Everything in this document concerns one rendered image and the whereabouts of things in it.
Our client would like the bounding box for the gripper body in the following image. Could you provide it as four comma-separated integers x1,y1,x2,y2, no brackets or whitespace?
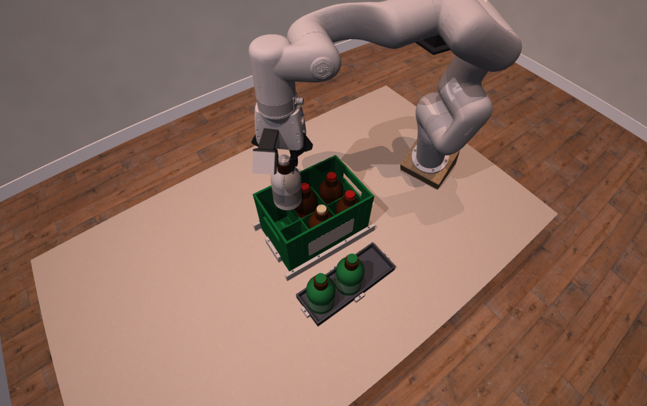
254,103,306,151

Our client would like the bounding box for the green bottle with white label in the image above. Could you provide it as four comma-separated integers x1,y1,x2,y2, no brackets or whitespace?
306,273,336,314
335,253,364,295

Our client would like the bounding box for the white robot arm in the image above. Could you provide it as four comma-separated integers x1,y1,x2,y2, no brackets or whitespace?
249,0,522,174

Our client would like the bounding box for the brown bottle with red cap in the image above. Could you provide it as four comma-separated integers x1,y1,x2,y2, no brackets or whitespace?
336,190,359,214
319,172,343,205
294,183,318,218

